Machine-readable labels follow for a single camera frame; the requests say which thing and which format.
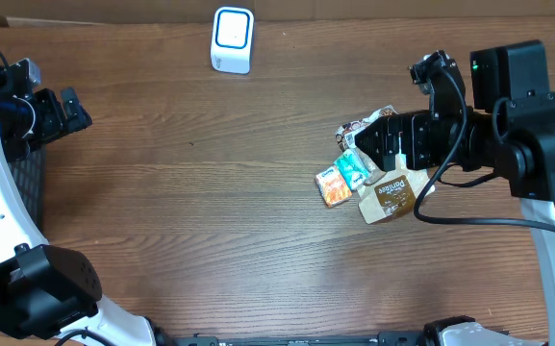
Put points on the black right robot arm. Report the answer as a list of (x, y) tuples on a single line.
[(504, 121)]

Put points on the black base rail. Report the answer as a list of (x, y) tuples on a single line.
[(399, 338)]

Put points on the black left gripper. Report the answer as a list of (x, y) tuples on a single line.
[(57, 122)]

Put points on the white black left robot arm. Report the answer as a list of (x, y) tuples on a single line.
[(48, 292)]

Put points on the orange white small packet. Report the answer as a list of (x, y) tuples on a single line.
[(332, 186)]

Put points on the dark grey mesh basket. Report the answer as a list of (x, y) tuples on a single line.
[(28, 176)]

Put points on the beige snack bag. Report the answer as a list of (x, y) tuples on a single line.
[(384, 195)]

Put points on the teal tissue packet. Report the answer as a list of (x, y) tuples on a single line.
[(352, 168)]

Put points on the white barcode scanner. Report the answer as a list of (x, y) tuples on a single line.
[(232, 39)]

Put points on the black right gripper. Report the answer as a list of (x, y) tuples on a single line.
[(382, 132)]

